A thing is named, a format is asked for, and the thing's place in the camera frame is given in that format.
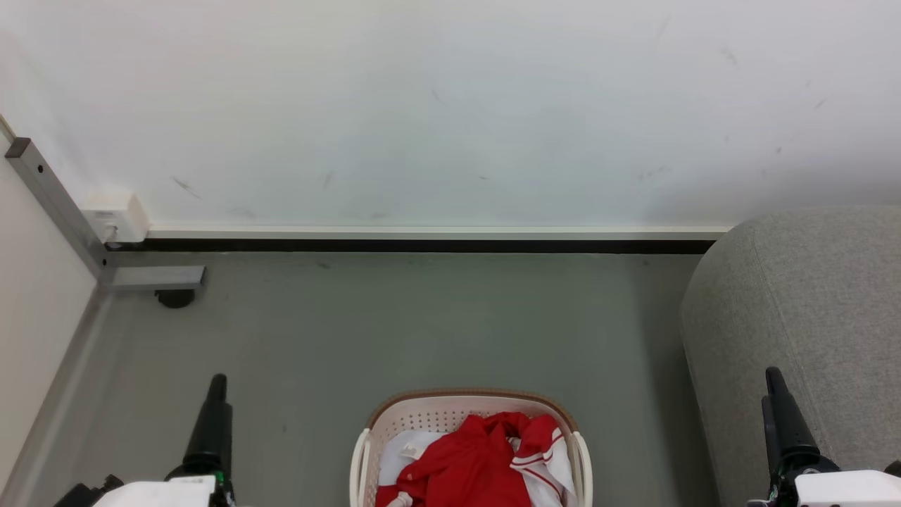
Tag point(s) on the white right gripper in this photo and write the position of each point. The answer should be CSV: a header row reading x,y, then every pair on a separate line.
x,y
845,489

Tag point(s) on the red garment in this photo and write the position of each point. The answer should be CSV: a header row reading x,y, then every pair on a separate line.
x,y
471,465

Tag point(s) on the beige partition panel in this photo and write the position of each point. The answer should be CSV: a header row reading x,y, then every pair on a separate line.
x,y
35,303

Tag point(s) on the white plastic laundry basket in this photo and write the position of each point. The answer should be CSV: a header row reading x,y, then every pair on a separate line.
x,y
422,419

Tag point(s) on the grey fabric sofa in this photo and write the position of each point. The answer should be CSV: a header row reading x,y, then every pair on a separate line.
x,y
809,303

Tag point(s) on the white and black skirting board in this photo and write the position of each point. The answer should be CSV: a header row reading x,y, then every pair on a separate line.
x,y
422,238

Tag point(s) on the black frame foot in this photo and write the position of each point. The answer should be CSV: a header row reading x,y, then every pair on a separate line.
x,y
175,298

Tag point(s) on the white wall socket box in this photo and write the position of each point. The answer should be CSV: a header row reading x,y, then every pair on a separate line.
x,y
120,215

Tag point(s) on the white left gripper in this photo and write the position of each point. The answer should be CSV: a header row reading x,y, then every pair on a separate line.
x,y
158,493

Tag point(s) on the white garment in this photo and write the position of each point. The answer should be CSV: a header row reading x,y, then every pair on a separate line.
x,y
402,451

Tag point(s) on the grey metal frame profile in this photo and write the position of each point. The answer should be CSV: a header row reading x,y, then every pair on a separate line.
x,y
56,204

